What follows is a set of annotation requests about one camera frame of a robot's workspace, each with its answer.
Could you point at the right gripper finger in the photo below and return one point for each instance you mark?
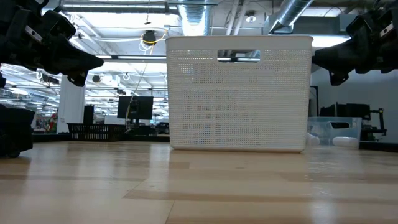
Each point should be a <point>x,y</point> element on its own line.
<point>337,77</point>
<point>342,59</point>

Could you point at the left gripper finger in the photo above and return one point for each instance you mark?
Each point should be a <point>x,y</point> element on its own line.
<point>77,79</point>
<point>71,60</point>

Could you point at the white perforated plastic basket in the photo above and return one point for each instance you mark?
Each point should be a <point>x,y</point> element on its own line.
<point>239,109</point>

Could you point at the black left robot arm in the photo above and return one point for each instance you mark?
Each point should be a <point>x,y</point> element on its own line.
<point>15,130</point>

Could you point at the clear plastic bin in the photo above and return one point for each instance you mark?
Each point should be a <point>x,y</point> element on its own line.
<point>354,130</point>

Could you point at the white square pillar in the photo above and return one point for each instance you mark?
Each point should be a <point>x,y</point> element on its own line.
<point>71,105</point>

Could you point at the black upright box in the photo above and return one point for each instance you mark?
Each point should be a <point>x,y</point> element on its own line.
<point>88,114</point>

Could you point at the black plastic crate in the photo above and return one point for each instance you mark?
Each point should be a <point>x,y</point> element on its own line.
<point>93,132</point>

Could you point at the long ceiling light strip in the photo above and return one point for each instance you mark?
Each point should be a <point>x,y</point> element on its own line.
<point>133,57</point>

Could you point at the dark background monitor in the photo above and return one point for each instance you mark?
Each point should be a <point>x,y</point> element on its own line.
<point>143,107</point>

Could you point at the black ceiling device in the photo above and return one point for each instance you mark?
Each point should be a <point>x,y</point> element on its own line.
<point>149,37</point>

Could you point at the round ceiling detector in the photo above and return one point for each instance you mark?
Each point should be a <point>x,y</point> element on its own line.
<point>250,18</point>

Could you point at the black aluminium table frame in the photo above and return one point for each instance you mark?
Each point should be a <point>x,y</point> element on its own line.
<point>46,137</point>

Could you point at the slanted silver air duct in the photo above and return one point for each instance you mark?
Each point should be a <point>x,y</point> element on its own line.
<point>289,14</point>

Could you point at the silver spiral air duct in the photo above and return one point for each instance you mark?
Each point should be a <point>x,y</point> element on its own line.
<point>194,18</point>

